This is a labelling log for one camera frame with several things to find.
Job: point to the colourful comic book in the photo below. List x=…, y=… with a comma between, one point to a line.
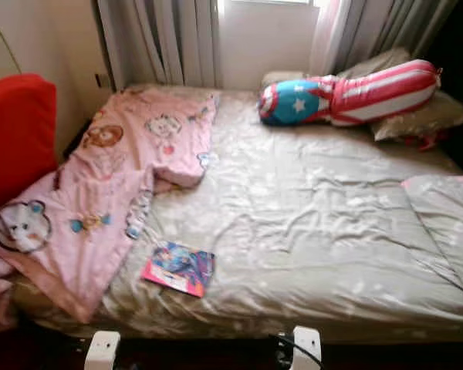
x=179, y=268

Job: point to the large red mattress cushion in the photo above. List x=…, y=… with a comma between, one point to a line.
x=15, y=139

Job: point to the pink cartoon bear blanket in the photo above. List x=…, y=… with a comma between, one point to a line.
x=108, y=200

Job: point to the bed with grey floral sheet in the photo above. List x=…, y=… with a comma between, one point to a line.
x=301, y=231

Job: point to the red blue star bolster pillow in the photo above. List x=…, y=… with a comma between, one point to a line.
x=363, y=92

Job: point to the grey floral pillow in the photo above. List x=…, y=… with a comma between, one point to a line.
x=424, y=117

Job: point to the red cloth item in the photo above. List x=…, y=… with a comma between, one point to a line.
x=428, y=141

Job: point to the folded grey floral duvet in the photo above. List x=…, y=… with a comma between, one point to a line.
x=447, y=231

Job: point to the black wall socket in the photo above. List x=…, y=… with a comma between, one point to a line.
x=101, y=80

